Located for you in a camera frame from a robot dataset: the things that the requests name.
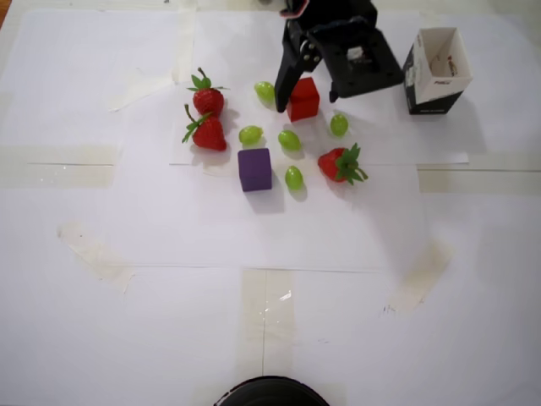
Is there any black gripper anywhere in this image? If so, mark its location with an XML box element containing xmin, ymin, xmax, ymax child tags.
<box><xmin>274</xmin><ymin>0</ymin><xmax>379</xmax><ymax>113</ymax></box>

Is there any clear tape strip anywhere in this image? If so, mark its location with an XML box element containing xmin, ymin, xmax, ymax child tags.
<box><xmin>172</xmin><ymin>0</ymin><xmax>199</xmax><ymax>85</ymax></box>
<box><xmin>417</xmin><ymin>152</ymin><xmax>541</xmax><ymax>195</ymax></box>
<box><xmin>0</xmin><ymin>145</ymin><xmax>118</xmax><ymax>190</ymax></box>
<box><xmin>240</xmin><ymin>268</ymin><xmax>296</xmax><ymax>384</ymax></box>

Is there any red white black cable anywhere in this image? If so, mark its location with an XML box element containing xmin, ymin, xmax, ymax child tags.
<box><xmin>278</xmin><ymin>0</ymin><xmax>310</xmax><ymax>19</ymax></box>

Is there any black round dome object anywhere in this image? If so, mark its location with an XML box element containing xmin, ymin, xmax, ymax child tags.
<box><xmin>213</xmin><ymin>375</ymin><xmax>331</xmax><ymax>406</ymax></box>

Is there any purple wooden cube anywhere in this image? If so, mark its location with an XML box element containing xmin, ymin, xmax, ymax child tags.
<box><xmin>237</xmin><ymin>147</ymin><xmax>273</xmax><ymax>194</ymax></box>

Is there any red plastic strawberry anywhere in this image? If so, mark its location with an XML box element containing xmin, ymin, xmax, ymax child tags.
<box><xmin>187</xmin><ymin>66</ymin><xmax>232</xmax><ymax>118</ymax></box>
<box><xmin>181</xmin><ymin>103</ymin><xmax>228</xmax><ymax>152</ymax></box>
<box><xmin>317</xmin><ymin>142</ymin><xmax>369</xmax><ymax>187</ymax></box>

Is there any red wooden cube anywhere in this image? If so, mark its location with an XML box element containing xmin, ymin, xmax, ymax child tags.
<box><xmin>286</xmin><ymin>76</ymin><xmax>320</xmax><ymax>123</ymax></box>

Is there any white and black cardboard box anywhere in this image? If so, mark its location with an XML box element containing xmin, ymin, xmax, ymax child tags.
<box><xmin>401</xmin><ymin>26</ymin><xmax>474</xmax><ymax>116</ymax></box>

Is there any green plastic grape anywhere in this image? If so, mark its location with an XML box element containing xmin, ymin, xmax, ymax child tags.
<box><xmin>254</xmin><ymin>80</ymin><xmax>276</xmax><ymax>103</ymax></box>
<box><xmin>277</xmin><ymin>129</ymin><xmax>303</xmax><ymax>152</ymax></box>
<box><xmin>329</xmin><ymin>112</ymin><xmax>350</xmax><ymax>138</ymax></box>
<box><xmin>284</xmin><ymin>165</ymin><xmax>305</xmax><ymax>191</ymax></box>
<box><xmin>238</xmin><ymin>124</ymin><xmax>265</xmax><ymax>146</ymax></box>

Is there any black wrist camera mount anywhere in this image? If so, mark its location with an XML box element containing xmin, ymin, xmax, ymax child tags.
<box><xmin>310</xmin><ymin>16</ymin><xmax>406</xmax><ymax>100</ymax></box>

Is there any beige masking tape strip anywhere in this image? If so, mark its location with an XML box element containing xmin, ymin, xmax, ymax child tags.
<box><xmin>385</xmin><ymin>239</ymin><xmax>456</xmax><ymax>317</ymax></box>
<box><xmin>56</xmin><ymin>220</ymin><xmax>136</xmax><ymax>296</ymax></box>
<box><xmin>107</xmin><ymin>66</ymin><xmax>181</xmax><ymax>113</ymax></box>

